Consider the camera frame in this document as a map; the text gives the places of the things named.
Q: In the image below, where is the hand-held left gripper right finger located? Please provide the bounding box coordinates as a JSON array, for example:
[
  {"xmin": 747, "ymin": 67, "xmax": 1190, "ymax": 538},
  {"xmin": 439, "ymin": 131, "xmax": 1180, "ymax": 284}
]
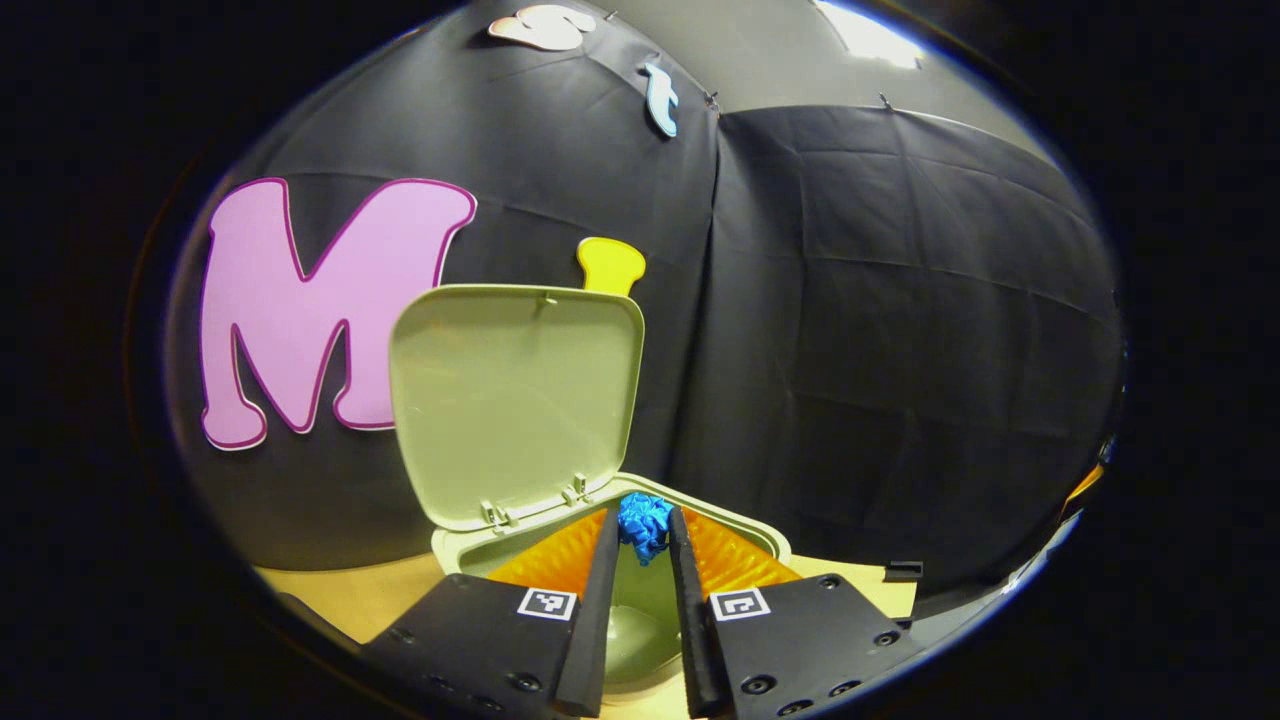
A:
[{"xmin": 668, "ymin": 505, "xmax": 921, "ymax": 719}]

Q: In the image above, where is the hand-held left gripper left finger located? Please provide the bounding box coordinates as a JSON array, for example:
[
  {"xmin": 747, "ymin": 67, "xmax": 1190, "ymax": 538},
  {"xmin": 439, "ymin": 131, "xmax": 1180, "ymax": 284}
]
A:
[{"xmin": 360, "ymin": 505, "xmax": 623, "ymax": 719}]

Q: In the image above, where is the blue paper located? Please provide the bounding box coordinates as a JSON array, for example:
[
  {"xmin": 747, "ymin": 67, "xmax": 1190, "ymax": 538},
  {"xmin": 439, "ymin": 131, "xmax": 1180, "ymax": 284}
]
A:
[{"xmin": 617, "ymin": 492, "xmax": 676, "ymax": 567}]

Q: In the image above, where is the pale green desktop garbage bin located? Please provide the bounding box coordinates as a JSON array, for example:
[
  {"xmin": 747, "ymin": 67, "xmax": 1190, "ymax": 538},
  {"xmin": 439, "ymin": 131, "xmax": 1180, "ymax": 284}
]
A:
[{"xmin": 388, "ymin": 284, "xmax": 793, "ymax": 696}]

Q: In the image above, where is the wooden desktop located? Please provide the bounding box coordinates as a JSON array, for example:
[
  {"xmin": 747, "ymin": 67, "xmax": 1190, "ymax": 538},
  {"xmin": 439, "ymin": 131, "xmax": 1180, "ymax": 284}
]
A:
[{"xmin": 255, "ymin": 550, "xmax": 919, "ymax": 720}]

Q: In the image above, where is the black backdrop cloth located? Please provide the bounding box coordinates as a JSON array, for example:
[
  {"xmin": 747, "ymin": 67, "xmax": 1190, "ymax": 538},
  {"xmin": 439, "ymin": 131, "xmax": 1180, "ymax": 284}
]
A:
[{"xmin": 165, "ymin": 0, "xmax": 1126, "ymax": 601}]

